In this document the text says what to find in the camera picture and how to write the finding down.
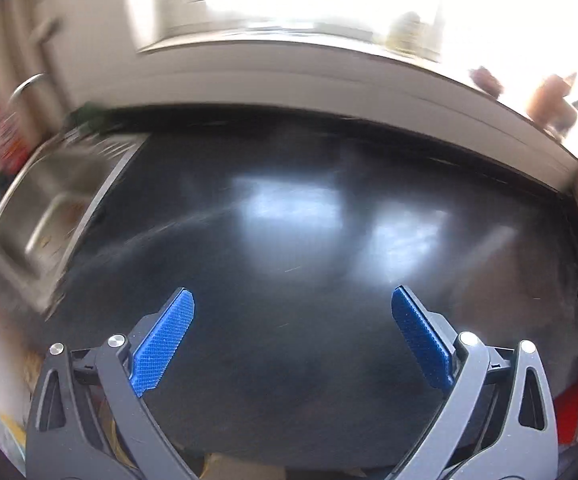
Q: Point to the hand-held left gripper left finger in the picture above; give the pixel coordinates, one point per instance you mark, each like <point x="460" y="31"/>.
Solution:
<point x="161" y="342"/>

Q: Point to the chrome faucet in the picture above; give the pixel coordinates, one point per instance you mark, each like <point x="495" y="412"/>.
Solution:
<point x="26" y="85"/>

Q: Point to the red patterned packet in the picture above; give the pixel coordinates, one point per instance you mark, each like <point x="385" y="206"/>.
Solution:
<point x="4" y="135"/>

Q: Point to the stainless steel sink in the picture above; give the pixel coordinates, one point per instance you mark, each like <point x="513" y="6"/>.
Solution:
<point x="49" y="200"/>

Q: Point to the red cabinet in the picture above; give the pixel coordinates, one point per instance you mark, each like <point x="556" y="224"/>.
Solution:
<point x="569" y="410"/>

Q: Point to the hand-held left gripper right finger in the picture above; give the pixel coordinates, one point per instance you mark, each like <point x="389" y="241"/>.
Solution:
<point x="421" y="340"/>

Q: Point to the white window frame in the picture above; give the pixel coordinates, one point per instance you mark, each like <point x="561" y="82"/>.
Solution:
<point x="319" y="67"/>

